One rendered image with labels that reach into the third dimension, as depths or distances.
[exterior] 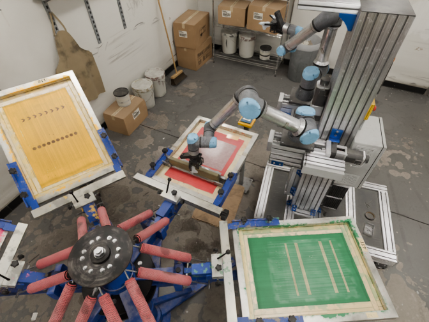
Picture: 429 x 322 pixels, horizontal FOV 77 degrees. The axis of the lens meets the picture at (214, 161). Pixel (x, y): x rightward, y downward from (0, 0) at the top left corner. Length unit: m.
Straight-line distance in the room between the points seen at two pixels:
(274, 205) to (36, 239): 2.44
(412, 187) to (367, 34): 2.43
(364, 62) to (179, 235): 2.16
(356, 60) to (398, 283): 2.06
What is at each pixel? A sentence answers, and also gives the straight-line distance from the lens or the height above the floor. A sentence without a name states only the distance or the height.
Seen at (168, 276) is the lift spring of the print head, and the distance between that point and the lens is 1.49.
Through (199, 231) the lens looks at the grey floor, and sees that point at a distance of 2.86.
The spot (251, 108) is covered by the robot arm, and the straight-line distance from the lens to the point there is 1.50.
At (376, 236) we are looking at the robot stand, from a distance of 2.98.
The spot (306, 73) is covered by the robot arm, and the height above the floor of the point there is 1.47.
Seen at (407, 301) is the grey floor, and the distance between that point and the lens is 3.08.
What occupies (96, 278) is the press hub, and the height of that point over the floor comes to 1.31.
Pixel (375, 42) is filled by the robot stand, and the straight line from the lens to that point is 1.79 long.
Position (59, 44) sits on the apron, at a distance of 3.43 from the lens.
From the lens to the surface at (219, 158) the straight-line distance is 2.15.
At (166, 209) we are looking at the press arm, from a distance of 1.79.
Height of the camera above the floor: 2.54
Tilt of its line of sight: 48 degrees down
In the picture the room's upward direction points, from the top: 1 degrees counter-clockwise
